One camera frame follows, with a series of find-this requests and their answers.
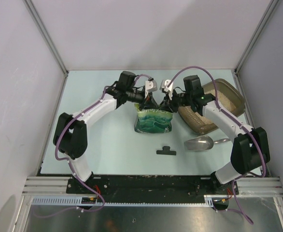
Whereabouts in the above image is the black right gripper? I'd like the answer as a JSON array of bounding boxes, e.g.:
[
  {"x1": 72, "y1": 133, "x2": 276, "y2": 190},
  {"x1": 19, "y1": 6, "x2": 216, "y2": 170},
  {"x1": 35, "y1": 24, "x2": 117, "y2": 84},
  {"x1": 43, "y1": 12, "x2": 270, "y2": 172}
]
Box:
[{"x1": 158, "y1": 88, "x2": 192, "y2": 113}]

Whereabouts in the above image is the green litter bag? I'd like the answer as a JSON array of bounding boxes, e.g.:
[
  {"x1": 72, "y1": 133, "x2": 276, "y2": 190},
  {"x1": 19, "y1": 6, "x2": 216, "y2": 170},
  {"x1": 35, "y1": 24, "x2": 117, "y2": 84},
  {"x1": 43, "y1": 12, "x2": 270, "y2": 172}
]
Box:
[{"x1": 134, "y1": 103, "x2": 173, "y2": 134}]

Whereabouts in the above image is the black bag clip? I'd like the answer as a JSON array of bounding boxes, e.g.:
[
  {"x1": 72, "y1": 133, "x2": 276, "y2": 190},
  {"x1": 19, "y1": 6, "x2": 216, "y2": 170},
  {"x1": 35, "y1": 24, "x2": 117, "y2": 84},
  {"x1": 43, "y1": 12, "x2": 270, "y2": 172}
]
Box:
[{"x1": 156, "y1": 146, "x2": 177, "y2": 156}]

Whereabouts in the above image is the metal scoop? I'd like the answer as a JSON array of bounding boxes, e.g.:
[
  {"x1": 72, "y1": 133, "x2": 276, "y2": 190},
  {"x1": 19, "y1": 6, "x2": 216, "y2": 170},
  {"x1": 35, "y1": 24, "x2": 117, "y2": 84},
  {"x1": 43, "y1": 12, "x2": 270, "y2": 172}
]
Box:
[{"x1": 184, "y1": 135, "x2": 230, "y2": 151}]

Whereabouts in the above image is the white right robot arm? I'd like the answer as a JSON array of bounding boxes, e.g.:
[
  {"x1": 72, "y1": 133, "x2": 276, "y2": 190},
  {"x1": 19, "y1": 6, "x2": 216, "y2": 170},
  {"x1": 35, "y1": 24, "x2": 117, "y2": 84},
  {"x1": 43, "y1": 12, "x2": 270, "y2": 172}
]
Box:
[{"x1": 160, "y1": 75, "x2": 270, "y2": 194}]

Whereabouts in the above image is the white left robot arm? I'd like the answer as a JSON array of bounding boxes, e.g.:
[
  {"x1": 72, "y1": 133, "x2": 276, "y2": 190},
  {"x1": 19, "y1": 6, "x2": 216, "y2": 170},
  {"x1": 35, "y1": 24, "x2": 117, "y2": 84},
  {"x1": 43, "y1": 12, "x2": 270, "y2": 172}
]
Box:
[{"x1": 53, "y1": 71, "x2": 157, "y2": 193}]

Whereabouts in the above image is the beige cat litter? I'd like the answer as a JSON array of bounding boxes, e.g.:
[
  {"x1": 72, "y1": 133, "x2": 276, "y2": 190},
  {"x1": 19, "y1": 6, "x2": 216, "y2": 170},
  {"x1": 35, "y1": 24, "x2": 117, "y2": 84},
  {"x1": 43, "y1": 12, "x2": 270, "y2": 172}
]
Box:
[{"x1": 196, "y1": 91, "x2": 236, "y2": 124}]

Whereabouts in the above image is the brown plastic litter box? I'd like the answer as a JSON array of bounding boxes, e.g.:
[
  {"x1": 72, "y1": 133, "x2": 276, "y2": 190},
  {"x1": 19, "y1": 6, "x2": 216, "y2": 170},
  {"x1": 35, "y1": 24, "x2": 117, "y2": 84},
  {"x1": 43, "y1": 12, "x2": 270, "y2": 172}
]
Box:
[{"x1": 178, "y1": 78, "x2": 245, "y2": 135}]

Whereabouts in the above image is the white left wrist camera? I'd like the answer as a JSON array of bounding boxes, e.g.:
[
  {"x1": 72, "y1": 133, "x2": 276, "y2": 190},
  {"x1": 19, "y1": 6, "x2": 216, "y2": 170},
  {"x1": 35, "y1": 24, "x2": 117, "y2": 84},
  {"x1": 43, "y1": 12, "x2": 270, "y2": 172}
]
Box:
[{"x1": 144, "y1": 80, "x2": 157, "y2": 97}]

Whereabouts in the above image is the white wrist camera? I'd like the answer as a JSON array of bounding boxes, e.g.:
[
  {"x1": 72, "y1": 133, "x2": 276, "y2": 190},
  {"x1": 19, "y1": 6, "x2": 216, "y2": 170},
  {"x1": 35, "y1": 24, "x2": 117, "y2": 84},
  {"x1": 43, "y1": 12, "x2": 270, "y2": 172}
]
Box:
[
  {"x1": 160, "y1": 79, "x2": 173, "y2": 100},
  {"x1": 144, "y1": 80, "x2": 157, "y2": 97}
]

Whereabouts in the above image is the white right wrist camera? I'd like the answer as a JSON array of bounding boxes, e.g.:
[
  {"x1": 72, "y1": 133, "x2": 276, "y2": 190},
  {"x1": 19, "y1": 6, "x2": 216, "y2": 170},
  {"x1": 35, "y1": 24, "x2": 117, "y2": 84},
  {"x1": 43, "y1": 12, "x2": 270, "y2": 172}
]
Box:
[{"x1": 160, "y1": 79, "x2": 173, "y2": 100}]

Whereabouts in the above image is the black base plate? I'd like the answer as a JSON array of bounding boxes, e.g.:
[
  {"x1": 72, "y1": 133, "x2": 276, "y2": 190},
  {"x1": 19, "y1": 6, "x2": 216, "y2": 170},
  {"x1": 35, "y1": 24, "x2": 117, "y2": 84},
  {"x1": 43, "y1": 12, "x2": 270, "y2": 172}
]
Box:
[{"x1": 66, "y1": 174, "x2": 238, "y2": 196}]

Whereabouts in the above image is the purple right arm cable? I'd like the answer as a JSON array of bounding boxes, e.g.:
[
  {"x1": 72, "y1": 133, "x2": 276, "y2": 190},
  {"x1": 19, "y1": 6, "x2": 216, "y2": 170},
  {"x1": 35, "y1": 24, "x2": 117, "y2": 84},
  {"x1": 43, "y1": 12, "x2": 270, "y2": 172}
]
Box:
[{"x1": 169, "y1": 65, "x2": 269, "y2": 225}]

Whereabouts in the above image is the aluminium frame rail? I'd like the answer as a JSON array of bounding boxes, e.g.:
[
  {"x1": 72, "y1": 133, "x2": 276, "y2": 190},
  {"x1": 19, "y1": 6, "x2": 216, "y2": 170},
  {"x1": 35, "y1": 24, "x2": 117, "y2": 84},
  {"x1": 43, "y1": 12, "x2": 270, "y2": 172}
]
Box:
[{"x1": 22, "y1": 176, "x2": 70, "y2": 196}]

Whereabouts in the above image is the white slotted cable duct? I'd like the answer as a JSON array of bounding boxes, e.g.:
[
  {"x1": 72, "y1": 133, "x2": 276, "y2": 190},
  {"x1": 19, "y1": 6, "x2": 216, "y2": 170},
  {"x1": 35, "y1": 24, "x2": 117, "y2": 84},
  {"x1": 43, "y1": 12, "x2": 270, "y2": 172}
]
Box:
[{"x1": 32, "y1": 196, "x2": 213, "y2": 207}]

